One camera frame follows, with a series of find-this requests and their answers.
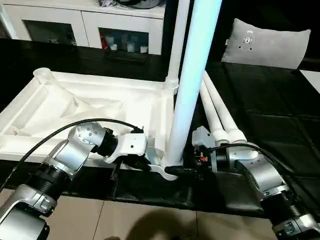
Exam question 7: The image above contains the white plastic table top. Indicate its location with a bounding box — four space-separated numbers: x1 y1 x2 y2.
0 67 186 182

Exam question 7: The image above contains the white plastic table leg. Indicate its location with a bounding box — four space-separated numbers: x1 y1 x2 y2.
161 0 221 167
198 79 230 148
201 70 247 145
163 0 191 95

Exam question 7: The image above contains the black mat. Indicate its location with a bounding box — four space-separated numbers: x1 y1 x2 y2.
0 37 320 218

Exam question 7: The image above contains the grey pillow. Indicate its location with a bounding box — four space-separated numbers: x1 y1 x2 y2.
221 17 312 70

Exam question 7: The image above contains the white flat board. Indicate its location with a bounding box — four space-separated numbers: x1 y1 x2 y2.
299 69 320 93

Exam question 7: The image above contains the black bar pink mark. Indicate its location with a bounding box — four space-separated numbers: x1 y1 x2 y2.
298 58 320 71

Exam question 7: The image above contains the white cabinet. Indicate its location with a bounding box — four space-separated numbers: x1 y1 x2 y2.
0 2 166 56

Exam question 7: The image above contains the grey helmet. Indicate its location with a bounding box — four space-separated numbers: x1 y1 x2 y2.
117 0 166 10

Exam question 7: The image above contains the black crumpled bag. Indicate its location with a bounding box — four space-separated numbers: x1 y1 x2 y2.
97 0 118 8

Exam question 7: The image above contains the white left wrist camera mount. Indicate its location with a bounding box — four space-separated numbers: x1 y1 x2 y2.
103 133 148 165

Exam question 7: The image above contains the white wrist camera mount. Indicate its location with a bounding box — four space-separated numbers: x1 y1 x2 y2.
103 133 148 165
191 126 217 173

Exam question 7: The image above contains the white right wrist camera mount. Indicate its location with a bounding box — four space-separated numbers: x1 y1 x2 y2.
191 126 217 173

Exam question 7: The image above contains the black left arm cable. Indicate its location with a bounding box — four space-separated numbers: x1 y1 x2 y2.
0 118 145 191

